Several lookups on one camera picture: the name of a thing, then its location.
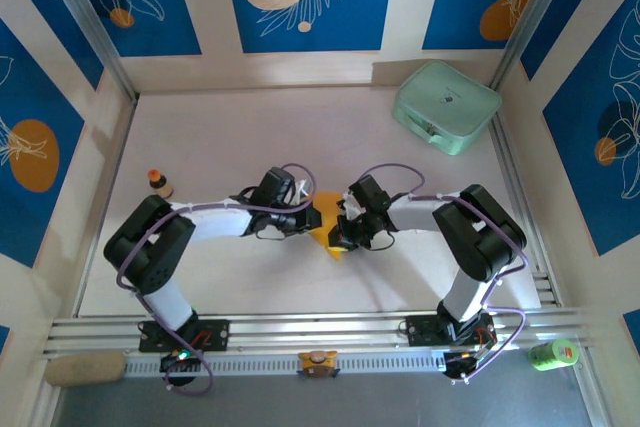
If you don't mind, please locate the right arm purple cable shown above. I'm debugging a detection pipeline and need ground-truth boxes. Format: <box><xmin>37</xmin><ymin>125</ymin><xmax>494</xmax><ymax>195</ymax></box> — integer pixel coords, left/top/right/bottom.
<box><xmin>357</xmin><ymin>162</ymin><xmax>530</xmax><ymax>383</ymax></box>

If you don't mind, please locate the small yellow brown toy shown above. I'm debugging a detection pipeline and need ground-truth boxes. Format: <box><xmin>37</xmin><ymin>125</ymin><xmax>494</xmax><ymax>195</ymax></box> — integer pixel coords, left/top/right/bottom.
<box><xmin>297</xmin><ymin>349</ymin><xmax>340</xmax><ymax>379</ymax></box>

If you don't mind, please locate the black controller board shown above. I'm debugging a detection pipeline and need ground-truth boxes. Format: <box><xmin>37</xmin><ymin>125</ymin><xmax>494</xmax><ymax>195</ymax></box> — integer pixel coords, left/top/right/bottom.
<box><xmin>159</xmin><ymin>349</ymin><xmax>201</xmax><ymax>388</ymax></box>
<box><xmin>442</xmin><ymin>344</ymin><xmax>501</xmax><ymax>386</ymax></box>

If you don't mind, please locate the green tape roll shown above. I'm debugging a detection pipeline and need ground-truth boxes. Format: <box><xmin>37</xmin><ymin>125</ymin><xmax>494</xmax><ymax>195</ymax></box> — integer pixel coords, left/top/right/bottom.
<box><xmin>528</xmin><ymin>338</ymin><xmax>580</xmax><ymax>373</ymax></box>

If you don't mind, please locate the aluminium frame post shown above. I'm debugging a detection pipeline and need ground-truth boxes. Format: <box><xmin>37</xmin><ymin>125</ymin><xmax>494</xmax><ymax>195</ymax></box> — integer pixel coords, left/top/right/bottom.
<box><xmin>489</xmin><ymin>0</ymin><xmax>584</xmax><ymax>91</ymax></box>
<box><xmin>37</xmin><ymin>0</ymin><xmax>139</xmax><ymax>101</ymax></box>

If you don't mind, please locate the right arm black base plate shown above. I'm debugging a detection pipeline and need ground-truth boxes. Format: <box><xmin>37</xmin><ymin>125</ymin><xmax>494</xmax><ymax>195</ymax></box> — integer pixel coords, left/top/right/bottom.
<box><xmin>399</xmin><ymin>314</ymin><xmax>496</xmax><ymax>348</ymax></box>

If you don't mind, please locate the slotted grey cable duct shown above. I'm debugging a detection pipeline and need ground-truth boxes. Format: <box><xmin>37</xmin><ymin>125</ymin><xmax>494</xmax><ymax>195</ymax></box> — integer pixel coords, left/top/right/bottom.
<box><xmin>122</xmin><ymin>351</ymin><xmax>451</xmax><ymax>378</ymax></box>

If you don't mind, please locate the small bottle orange cap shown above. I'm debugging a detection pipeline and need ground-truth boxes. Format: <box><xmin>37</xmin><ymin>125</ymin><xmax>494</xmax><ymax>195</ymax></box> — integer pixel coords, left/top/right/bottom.
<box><xmin>147</xmin><ymin>168</ymin><xmax>175</xmax><ymax>200</ymax></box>

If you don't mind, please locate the mint green zip case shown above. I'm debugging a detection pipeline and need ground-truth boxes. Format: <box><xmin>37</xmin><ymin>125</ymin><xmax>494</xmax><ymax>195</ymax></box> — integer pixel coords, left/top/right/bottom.
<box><xmin>390</xmin><ymin>60</ymin><xmax>503</xmax><ymax>157</ymax></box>

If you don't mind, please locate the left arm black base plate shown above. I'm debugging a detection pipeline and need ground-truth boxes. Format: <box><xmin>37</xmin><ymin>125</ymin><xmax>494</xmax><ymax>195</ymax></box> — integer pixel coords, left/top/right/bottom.
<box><xmin>138</xmin><ymin>319</ymin><xmax>231</xmax><ymax>353</ymax></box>

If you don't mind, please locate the beige foam block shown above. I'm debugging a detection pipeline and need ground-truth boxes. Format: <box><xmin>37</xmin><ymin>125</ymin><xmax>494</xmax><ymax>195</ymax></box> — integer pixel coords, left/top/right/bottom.
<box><xmin>43</xmin><ymin>351</ymin><xmax>127</xmax><ymax>388</ymax></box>

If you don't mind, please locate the long aluminium mounting rail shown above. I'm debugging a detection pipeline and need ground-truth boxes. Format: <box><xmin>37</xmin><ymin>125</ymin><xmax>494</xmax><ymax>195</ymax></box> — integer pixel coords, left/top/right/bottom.
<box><xmin>42</xmin><ymin>311</ymin><xmax>591</xmax><ymax>356</ymax></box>

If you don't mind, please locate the aluminium side rail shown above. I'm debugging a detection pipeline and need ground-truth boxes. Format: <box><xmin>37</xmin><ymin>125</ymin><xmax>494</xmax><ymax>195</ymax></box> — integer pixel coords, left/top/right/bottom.
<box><xmin>72</xmin><ymin>96</ymin><xmax>139</xmax><ymax>318</ymax></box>
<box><xmin>489</xmin><ymin>119</ymin><xmax>559</xmax><ymax>308</ymax></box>

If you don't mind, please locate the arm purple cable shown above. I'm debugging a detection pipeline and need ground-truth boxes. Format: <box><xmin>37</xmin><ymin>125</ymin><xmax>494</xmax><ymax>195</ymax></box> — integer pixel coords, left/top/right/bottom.
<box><xmin>116</xmin><ymin>162</ymin><xmax>317</xmax><ymax>397</ymax></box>
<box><xmin>357</xmin><ymin>162</ymin><xmax>530</xmax><ymax>383</ymax></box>

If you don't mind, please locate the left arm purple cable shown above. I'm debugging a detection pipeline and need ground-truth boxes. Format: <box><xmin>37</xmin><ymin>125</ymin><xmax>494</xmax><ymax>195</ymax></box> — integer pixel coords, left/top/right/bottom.
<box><xmin>116</xmin><ymin>162</ymin><xmax>317</xmax><ymax>397</ymax></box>

